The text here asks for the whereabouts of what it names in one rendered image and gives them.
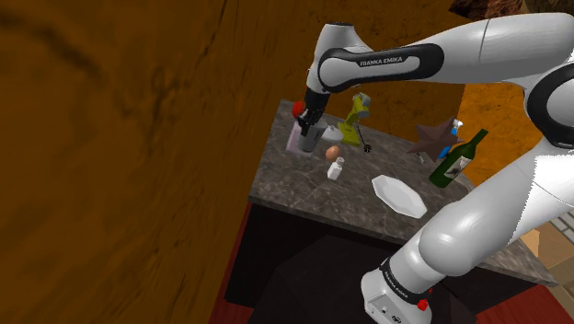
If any white rounded dish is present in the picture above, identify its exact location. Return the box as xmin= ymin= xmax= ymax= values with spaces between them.
xmin=321 ymin=124 xmax=346 ymax=144

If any yellow-green stand mixer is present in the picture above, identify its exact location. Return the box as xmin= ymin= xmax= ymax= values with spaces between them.
xmin=337 ymin=92 xmax=372 ymax=148

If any pale lilac box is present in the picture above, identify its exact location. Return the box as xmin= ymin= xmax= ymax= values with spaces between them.
xmin=285 ymin=120 xmax=306 ymax=156

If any black whisk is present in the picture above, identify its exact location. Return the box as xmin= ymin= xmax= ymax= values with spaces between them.
xmin=354 ymin=123 xmax=373 ymax=154

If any white salt shaker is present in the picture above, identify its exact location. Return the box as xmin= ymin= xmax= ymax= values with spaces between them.
xmin=327 ymin=156 xmax=346 ymax=181

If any dark brown star figure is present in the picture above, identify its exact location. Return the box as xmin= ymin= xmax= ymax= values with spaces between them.
xmin=406 ymin=117 xmax=465 ymax=164

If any white octagonal plate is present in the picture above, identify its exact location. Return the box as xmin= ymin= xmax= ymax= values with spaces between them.
xmin=371 ymin=174 xmax=429 ymax=220

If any blue spray bottle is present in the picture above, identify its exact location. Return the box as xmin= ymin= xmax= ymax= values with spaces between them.
xmin=437 ymin=118 xmax=465 ymax=160

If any green wine bottle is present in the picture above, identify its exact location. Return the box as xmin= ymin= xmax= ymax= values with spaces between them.
xmin=428 ymin=128 xmax=489 ymax=189

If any dark robot stand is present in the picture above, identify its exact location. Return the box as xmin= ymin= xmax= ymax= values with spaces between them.
xmin=247 ymin=233 xmax=479 ymax=324

